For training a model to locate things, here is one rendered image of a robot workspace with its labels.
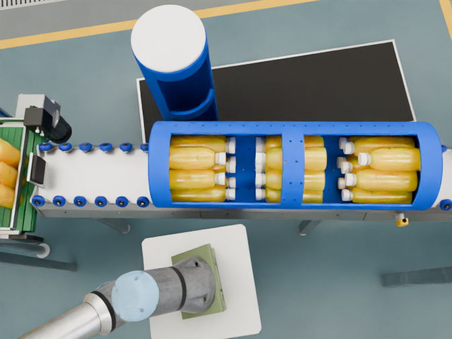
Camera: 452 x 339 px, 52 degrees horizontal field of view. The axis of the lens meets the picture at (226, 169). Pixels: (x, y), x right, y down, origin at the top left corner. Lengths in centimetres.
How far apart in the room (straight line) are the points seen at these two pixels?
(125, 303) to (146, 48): 97
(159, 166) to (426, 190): 80
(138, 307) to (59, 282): 161
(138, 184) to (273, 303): 116
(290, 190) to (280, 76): 137
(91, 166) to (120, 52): 136
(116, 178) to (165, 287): 66
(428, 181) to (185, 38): 97
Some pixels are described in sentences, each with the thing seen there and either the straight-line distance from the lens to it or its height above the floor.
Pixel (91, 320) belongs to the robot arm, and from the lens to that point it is 125.
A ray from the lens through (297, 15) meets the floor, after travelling 307.
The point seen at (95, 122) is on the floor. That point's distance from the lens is 287.
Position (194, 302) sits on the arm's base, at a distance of 125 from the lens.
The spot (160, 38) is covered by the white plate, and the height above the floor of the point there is 104.
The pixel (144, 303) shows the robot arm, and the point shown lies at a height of 143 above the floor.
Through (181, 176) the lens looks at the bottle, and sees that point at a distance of 146.
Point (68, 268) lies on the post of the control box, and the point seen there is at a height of 13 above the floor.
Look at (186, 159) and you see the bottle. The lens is 142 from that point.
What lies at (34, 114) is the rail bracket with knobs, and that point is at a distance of 184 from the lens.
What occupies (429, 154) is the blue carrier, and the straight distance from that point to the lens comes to 148.
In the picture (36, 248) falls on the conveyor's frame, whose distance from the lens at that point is 266.
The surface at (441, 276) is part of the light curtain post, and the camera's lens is 193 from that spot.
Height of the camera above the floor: 255
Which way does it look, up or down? 75 degrees down
